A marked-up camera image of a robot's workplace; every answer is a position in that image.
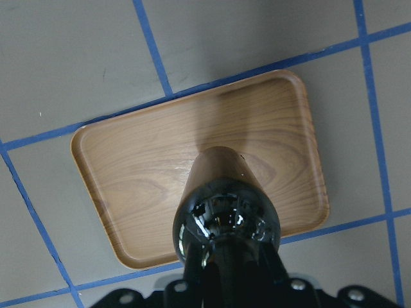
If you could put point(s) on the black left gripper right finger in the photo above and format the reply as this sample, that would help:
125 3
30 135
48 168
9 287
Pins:
274 287

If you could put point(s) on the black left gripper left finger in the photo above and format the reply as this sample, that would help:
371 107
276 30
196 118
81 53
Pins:
199 285

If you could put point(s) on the dark wine bottle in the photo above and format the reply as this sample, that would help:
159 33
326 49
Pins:
223 202

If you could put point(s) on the wooden tray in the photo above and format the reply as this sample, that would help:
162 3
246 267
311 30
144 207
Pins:
137 167

